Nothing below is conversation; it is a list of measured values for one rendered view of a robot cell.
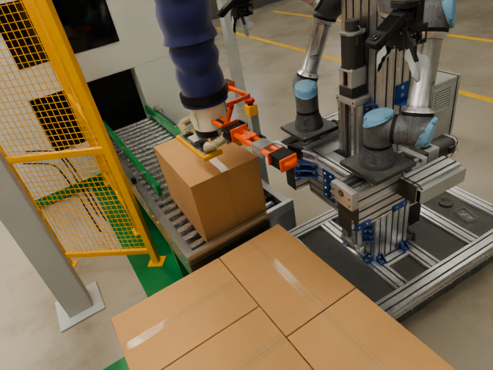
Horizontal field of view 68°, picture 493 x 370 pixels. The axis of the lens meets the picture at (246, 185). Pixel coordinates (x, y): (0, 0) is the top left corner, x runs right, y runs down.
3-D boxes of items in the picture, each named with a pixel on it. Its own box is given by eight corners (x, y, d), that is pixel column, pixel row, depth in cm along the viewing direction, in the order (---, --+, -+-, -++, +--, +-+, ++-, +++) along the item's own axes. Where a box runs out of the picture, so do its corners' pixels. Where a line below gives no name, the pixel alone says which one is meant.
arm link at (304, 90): (296, 114, 187) (294, 89, 180) (294, 104, 198) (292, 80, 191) (320, 111, 186) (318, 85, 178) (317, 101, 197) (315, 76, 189)
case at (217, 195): (171, 197, 251) (152, 146, 229) (222, 174, 265) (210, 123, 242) (207, 245, 206) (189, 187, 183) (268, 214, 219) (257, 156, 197)
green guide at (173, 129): (147, 113, 390) (144, 105, 385) (155, 109, 394) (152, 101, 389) (216, 169, 271) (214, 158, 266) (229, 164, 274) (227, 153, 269)
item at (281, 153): (268, 164, 138) (266, 153, 135) (284, 157, 140) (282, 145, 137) (282, 173, 131) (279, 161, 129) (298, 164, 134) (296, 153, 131)
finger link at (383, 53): (389, 67, 114) (405, 44, 105) (375, 73, 112) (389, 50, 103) (384, 59, 115) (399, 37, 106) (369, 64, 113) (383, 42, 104)
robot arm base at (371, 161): (377, 148, 167) (378, 129, 161) (403, 161, 155) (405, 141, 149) (351, 161, 162) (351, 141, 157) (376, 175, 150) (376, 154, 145)
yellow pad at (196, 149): (176, 139, 194) (173, 131, 191) (193, 132, 198) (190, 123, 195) (205, 162, 169) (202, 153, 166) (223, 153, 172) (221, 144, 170)
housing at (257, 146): (252, 153, 148) (249, 143, 145) (265, 146, 150) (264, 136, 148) (261, 159, 142) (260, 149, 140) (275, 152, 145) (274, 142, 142)
